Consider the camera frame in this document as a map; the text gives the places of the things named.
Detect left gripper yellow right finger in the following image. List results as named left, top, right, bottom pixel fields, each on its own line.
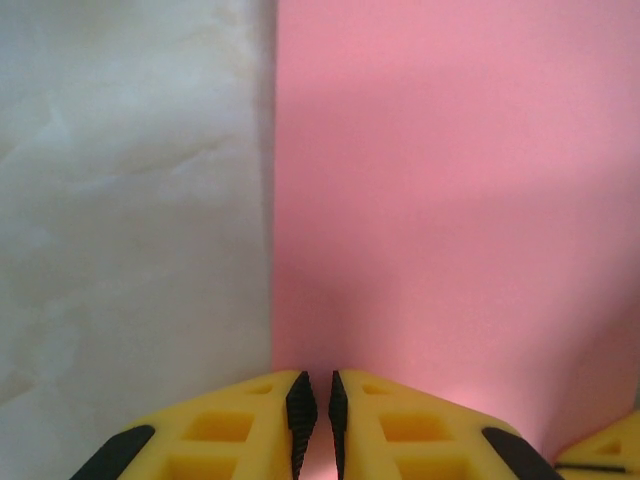
left=327, top=368, right=566, bottom=480

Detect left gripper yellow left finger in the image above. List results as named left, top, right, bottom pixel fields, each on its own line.
left=69, top=369, right=319, bottom=480

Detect pink square paper sheet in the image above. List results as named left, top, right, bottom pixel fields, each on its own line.
left=259, top=0, right=640, bottom=461

